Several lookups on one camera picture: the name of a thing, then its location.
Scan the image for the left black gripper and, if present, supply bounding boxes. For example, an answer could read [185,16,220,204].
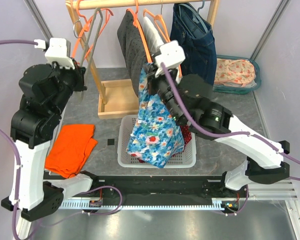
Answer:
[52,55,90,114]

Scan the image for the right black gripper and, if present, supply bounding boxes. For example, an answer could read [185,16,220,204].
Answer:
[143,62,185,125]

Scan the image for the grey hanger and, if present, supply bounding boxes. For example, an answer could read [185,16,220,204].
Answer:
[77,6,104,103]

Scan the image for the grey dotted skirt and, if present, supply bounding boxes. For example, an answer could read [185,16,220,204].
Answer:
[117,11,148,97]

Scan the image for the blue floral skirt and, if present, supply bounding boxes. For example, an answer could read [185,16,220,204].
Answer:
[126,68,185,168]

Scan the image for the red polka dot skirt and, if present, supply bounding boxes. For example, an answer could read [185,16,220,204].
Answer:
[130,125,192,168]

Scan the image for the white pleated skirt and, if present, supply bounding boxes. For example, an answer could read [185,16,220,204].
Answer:
[142,16,170,64]

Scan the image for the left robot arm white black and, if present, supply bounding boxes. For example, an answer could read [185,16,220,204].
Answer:
[1,62,100,222]

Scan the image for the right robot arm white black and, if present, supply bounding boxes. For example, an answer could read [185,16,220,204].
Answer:
[144,63,290,197]

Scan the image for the dark blue denim skirt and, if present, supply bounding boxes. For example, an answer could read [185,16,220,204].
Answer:
[170,3,217,86]

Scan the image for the grey-blue hanger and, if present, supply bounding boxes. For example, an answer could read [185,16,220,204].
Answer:
[179,0,208,33]

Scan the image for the wooden clothes rack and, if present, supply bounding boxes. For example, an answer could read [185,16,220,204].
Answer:
[65,0,220,120]

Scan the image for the teal bin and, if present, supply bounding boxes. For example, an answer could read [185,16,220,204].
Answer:
[213,55,262,95]

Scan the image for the orange cloth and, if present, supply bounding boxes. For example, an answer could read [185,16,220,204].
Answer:
[44,124,98,179]

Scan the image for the floral pink cloth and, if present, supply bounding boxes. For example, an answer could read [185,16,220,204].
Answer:
[214,58,257,88]

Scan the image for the small black square marker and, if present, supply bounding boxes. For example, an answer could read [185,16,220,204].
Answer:
[107,138,115,146]

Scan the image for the white plastic basket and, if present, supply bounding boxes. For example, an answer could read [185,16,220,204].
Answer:
[117,115,197,169]

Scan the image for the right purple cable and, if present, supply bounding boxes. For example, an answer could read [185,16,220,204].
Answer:
[160,62,300,183]

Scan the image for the purple cable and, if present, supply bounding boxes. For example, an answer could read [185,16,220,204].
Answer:
[0,39,123,240]
[160,62,300,183]

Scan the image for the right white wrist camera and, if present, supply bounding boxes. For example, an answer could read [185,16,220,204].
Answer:
[154,40,186,77]

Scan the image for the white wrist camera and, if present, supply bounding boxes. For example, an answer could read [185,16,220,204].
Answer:
[154,40,186,77]
[34,37,75,70]

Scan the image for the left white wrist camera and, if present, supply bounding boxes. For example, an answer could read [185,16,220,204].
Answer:
[34,37,75,70]

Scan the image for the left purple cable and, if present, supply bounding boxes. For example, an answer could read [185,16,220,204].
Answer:
[0,39,123,240]

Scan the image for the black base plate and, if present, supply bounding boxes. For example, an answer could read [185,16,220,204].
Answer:
[89,174,250,201]

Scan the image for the slotted cable duct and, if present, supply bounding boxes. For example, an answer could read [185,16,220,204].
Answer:
[59,198,225,211]

